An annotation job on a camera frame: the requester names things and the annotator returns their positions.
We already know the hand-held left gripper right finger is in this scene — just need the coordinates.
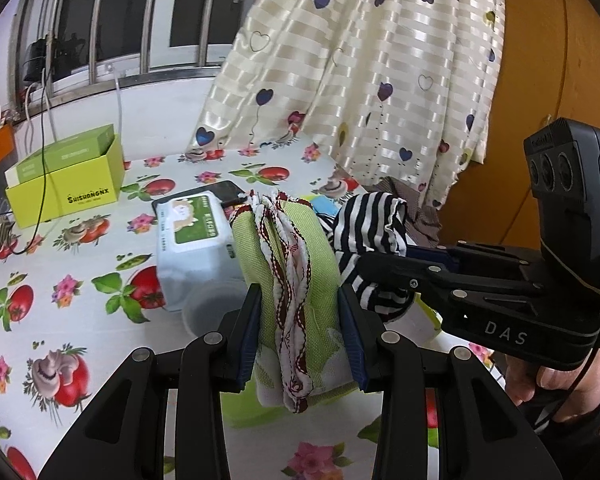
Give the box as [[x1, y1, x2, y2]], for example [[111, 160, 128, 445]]
[[336, 285, 563, 480]]

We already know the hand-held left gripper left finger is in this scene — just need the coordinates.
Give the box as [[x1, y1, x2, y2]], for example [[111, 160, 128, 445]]
[[39, 282, 263, 480]]

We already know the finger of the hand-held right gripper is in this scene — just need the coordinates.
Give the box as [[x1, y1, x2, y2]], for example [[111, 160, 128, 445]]
[[406, 240, 547, 284], [354, 251, 547, 311]]

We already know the lime edged white box tray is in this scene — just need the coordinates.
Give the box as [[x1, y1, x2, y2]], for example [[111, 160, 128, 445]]
[[220, 192, 443, 448]]

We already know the black white striped cloth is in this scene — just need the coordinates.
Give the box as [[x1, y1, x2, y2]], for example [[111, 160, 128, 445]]
[[327, 191, 416, 323]]

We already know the green cloth with braided cord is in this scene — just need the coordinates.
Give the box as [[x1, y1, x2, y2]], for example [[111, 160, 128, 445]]
[[228, 190, 358, 413]]

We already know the blue face mask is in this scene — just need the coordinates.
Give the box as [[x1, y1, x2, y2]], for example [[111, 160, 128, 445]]
[[311, 197, 342, 217]]

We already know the person's right forearm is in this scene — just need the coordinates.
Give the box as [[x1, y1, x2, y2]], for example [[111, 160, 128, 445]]
[[525, 385, 600, 461]]

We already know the person's right hand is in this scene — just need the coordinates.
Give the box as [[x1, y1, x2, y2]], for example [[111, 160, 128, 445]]
[[502, 354, 600, 416]]

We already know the clear plastic jar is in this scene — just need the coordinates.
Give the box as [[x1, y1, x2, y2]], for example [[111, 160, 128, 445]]
[[182, 282, 246, 338]]

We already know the wet wipes pack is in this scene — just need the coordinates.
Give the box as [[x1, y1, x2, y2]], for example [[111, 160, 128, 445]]
[[155, 192, 248, 313]]

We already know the black phone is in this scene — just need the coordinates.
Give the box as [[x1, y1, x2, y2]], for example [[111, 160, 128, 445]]
[[151, 180, 248, 211]]

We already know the fruit print tablecloth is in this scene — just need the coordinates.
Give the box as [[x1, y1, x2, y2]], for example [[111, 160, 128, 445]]
[[0, 130, 511, 480]]

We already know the cream heart print curtain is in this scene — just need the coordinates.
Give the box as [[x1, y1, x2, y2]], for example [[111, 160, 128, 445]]
[[185, 0, 506, 211]]

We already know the wooden wardrobe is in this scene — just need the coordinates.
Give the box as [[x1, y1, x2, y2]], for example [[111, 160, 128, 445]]
[[430, 0, 600, 261]]

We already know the lime green cardboard box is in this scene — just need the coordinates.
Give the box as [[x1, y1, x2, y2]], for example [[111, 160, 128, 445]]
[[5, 124, 126, 228]]

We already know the pale green carton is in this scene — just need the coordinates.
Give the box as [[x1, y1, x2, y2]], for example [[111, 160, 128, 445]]
[[5, 124, 116, 186]]

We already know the metal window grille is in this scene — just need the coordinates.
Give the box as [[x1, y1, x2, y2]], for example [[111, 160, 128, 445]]
[[10, 0, 281, 106]]

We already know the black power adapter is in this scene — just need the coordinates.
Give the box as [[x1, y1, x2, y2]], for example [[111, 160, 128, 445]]
[[22, 35, 88, 83]]

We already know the white cable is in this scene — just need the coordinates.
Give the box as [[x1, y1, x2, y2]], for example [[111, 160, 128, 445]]
[[22, 80, 56, 146], [112, 75, 126, 136]]

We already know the black cable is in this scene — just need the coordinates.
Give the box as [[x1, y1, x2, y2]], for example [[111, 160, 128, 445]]
[[27, 35, 48, 251]]

